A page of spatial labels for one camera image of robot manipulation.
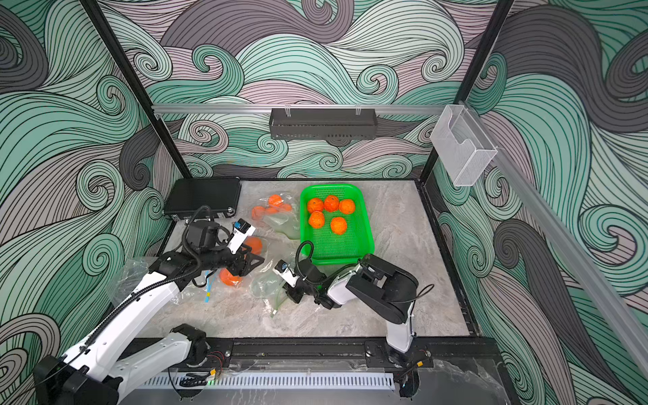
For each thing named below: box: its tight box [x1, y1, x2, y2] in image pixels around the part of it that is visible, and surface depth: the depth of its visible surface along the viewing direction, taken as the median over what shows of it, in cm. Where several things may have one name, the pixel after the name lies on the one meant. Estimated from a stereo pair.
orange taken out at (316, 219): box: [308, 210, 325, 229], surface depth 102 cm
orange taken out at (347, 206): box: [339, 199, 356, 215], surface depth 106 cm
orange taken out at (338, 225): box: [330, 216, 347, 236], surface depth 100 cm
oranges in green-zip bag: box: [219, 268, 243, 287], surface depth 83 cm
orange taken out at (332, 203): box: [324, 194, 341, 213], surface depth 106 cm
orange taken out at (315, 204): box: [307, 197, 324, 214], surface depth 106 cm
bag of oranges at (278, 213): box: [250, 192, 301, 239], surface depth 103 cm
